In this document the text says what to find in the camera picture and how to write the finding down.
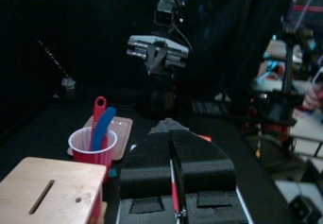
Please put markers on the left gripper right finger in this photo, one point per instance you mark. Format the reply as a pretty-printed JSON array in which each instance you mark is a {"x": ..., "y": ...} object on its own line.
[{"x": 205, "y": 168}]

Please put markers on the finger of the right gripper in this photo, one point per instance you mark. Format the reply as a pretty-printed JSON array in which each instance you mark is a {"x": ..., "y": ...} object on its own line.
[
  {"x": 161, "y": 56},
  {"x": 152, "y": 57}
]

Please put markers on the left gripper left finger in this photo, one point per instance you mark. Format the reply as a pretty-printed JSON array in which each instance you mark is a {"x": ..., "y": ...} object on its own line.
[{"x": 144, "y": 164}]

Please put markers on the wooden drawer box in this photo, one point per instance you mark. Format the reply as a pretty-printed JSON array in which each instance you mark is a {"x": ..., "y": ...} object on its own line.
[{"x": 50, "y": 183}]

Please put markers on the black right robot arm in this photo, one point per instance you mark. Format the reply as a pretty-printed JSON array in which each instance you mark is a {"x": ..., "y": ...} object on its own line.
[{"x": 157, "y": 92}]

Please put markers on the pinkish brown tray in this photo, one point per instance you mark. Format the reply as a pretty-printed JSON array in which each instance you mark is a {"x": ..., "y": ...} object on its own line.
[{"x": 121, "y": 133}]

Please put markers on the red plastic cup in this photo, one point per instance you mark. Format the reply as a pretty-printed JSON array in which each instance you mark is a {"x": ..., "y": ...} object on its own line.
[{"x": 92, "y": 158}]

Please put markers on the black backdrop cloth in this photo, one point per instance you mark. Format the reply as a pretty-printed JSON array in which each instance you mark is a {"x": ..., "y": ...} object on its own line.
[{"x": 84, "y": 29}]

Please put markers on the blue plastic tool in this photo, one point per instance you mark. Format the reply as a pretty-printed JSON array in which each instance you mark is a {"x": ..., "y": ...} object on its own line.
[{"x": 102, "y": 127}]

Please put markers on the red plastic tool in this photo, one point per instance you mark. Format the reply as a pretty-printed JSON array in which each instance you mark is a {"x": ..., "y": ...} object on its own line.
[{"x": 98, "y": 111}]

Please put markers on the black box on floor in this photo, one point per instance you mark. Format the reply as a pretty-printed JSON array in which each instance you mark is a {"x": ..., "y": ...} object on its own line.
[{"x": 304, "y": 209}]

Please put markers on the black tripod stand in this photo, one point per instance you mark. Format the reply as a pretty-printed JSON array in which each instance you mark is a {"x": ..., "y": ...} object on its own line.
[{"x": 288, "y": 64}]

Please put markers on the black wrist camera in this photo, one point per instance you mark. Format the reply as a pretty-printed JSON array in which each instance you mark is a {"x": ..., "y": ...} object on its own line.
[{"x": 164, "y": 13}]

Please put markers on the metal corner bracket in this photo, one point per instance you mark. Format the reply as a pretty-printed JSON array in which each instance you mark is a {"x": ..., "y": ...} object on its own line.
[{"x": 66, "y": 82}]

